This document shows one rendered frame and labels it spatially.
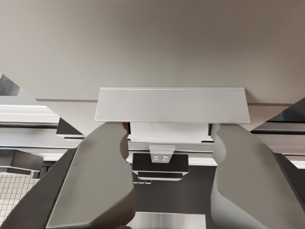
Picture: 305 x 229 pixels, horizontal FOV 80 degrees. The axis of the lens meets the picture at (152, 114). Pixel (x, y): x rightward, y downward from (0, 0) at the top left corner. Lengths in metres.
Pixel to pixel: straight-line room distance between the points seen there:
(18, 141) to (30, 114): 0.28
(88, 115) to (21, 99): 0.13
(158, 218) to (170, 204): 0.50
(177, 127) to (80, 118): 0.09
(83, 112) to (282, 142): 0.48
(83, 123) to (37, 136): 0.37
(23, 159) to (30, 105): 0.28
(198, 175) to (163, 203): 0.16
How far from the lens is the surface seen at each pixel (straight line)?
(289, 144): 0.56
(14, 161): 0.51
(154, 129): 0.18
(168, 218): 0.23
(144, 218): 0.23
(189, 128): 0.18
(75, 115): 0.17
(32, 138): 0.56
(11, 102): 0.28
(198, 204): 0.74
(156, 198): 0.73
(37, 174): 0.70
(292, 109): 0.71
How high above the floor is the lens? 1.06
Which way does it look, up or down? 22 degrees down
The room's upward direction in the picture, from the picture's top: 178 degrees counter-clockwise
